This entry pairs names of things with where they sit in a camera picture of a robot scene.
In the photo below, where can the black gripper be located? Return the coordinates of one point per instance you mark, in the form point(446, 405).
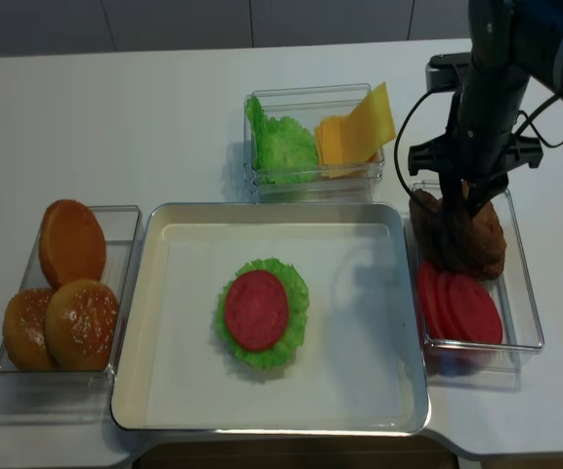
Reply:
point(478, 146)

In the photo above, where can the brown meat patty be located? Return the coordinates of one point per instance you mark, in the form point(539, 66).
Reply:
point(428, 235)
point(481, 244)
point(465, 265)

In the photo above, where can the black blue robot arm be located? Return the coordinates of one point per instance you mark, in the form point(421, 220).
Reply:
point(528, 34)

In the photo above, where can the upright yellow cheese slice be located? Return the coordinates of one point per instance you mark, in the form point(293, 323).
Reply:
point(368, 127)

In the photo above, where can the stacked orange cheese slices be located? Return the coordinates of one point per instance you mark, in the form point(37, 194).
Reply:
point(339, 145)

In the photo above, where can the clear lettuce cheese container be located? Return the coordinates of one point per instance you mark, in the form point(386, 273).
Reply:
point(309, 106)

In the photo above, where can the green lettuce in container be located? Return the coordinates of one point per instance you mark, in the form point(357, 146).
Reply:
point(285, 150)

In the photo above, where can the green lettuce leaf on tray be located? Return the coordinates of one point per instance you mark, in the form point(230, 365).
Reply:
point(298, 297)

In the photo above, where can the clear patty tomato container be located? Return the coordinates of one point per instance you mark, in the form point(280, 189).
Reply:
point(474, 365)

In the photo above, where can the front red tomato slice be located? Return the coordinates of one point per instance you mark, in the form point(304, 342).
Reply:
point(473, 311)

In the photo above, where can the back red tomato slice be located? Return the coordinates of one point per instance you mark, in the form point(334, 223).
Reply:
point(426, 287)

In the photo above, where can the middle red tomato slice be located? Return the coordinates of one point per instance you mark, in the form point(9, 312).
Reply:
point(450, 328)

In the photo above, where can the white metal tray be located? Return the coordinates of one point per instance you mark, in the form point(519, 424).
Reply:
point(360, 370)

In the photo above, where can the red tomato slice on tray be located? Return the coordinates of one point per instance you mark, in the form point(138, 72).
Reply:
point(256, 311)

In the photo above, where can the plain bun bottom half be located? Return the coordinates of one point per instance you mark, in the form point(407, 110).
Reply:
point(72, 244)

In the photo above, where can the right sesame bun top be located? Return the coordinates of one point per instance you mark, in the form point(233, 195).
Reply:
point(79, 325)

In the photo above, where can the sesame bun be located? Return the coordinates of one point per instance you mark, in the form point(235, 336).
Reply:
point(79, 325)
point(23, 330)

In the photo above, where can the left sesame bun top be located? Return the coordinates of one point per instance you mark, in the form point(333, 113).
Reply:
point(23, 330)

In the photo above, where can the clear bun container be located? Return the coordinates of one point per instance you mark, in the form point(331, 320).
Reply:
point(79, 397)

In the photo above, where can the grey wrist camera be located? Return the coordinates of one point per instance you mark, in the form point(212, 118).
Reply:
point(446, 72)

